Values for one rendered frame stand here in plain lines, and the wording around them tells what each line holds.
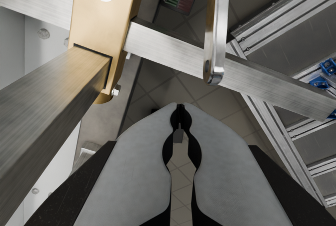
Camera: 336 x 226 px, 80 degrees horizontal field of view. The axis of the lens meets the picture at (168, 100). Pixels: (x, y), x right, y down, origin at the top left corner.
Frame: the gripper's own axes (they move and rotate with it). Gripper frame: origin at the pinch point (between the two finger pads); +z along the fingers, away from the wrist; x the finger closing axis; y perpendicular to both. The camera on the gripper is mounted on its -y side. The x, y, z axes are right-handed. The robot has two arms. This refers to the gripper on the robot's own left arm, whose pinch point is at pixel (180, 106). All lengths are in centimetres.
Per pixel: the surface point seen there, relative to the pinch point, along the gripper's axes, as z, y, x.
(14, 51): 27.0, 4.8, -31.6
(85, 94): 2.6, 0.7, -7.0
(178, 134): 80, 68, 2
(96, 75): 4.6, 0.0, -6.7
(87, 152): 19.3, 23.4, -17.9
